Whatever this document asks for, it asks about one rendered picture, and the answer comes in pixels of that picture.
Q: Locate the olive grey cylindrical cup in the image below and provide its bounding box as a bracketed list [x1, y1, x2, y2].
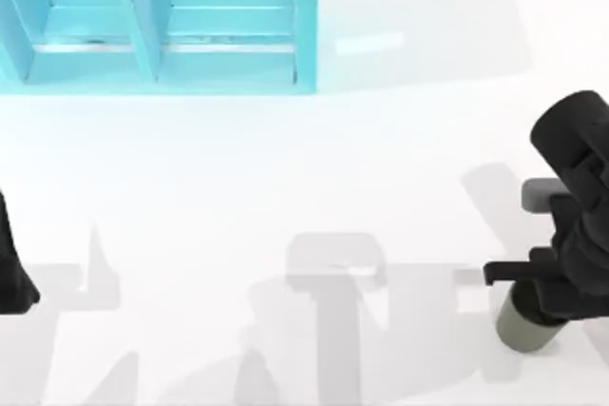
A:
[494, 288, 563, 355]

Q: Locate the light blue rack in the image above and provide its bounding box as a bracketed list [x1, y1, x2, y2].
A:
[0, 0, 319, 95]

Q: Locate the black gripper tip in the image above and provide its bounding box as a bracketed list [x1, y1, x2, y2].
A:
[0, 191, 42, 317]

